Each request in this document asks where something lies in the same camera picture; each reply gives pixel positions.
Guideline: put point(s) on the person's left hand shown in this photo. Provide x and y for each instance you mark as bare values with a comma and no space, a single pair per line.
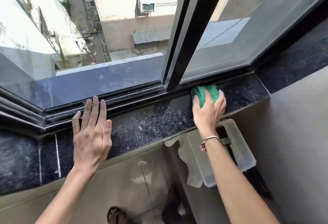
89,144

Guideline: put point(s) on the person's right hand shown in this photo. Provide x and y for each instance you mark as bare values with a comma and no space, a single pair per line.
208,118

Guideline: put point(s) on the person's left middle finger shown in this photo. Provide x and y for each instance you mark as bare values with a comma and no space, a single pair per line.
95,112

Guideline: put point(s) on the person's left little finger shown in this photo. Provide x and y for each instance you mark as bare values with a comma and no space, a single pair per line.
76,125

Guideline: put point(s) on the person's right thumb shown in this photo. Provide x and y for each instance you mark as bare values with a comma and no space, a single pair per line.
196,103

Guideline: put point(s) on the person's left thumb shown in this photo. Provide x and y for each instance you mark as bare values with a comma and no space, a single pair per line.
108,135

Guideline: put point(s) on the green cleaning cloth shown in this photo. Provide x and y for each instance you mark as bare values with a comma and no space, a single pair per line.
205,94

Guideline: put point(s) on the person's left forearm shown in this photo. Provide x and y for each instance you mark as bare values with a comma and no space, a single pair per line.
69,195

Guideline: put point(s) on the person's right forearm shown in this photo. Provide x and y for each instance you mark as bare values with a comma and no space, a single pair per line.
235,180

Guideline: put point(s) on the black window sliding track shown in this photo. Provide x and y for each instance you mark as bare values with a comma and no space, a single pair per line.
102,99

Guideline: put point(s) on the grey outside window ledge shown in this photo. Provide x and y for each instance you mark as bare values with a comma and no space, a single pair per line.
107,77

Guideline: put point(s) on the dark granite window sill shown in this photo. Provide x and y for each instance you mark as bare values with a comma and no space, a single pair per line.
158,121

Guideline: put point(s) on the translucent plastic tray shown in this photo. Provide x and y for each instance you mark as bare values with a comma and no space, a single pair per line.
240,149

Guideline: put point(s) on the person's sandalled foot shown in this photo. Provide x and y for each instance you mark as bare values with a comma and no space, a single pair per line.
117,216

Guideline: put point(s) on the grey concrete awning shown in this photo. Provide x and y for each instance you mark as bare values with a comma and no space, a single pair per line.
151,35

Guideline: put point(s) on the tinted window glass pane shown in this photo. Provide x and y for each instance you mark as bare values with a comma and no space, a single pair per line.
243,26

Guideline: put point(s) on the white window air conditioner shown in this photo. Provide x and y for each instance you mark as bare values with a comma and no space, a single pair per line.
146,4

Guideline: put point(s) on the black window frame post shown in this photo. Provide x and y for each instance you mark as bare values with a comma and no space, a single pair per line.
188,31

